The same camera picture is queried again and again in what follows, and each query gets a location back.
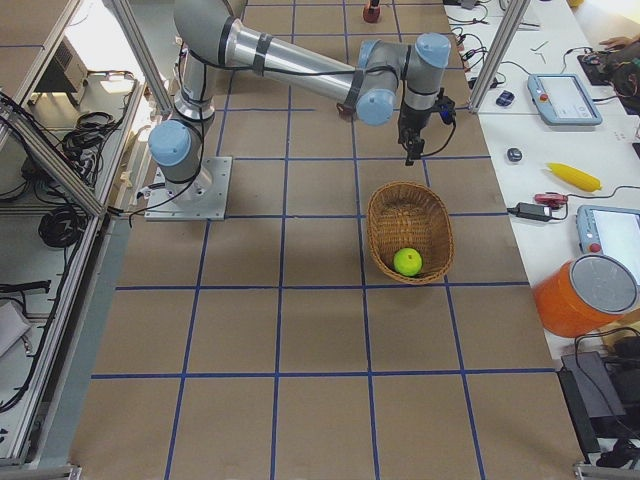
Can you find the orange bucket with lid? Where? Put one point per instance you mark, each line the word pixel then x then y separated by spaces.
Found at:
pixel 585 294

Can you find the black laptop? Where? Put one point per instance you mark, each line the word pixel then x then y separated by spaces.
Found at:
pixel 594 406

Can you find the red small tool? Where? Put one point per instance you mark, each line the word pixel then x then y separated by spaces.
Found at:
pixel 551 199

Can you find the aluminium frame post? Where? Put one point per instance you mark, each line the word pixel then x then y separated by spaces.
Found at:
pixel 512 18

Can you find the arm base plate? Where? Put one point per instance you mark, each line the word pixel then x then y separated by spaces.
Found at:
pixel 206 198

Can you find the wicker basket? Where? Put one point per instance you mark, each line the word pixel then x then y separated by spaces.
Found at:
pixel 404 214

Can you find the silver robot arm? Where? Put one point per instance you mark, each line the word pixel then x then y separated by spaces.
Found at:
pixel 389 78

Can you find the green apple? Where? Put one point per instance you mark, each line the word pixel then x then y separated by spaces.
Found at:
pixel 407 262

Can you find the aluminium side rack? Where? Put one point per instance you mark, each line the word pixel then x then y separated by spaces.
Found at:
pixel 74 75

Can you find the blue teach pendant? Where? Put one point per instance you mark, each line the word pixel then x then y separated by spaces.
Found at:
pixel 563 100
pixel 608 230

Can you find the dark blue pouch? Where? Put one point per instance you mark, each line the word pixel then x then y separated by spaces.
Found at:
pixel 505 99

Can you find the black round puck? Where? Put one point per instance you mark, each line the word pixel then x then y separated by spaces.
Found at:
pixel 514 155

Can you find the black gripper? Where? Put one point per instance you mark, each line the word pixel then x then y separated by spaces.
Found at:
pixel 413 120

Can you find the black power adapter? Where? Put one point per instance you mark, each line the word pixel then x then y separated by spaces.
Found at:
pixel 530 211

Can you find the yellow toy corn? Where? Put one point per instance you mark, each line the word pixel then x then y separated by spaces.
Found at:
pixel 574 177

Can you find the dark red apple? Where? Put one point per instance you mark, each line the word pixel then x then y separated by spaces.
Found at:
pixel 371 11

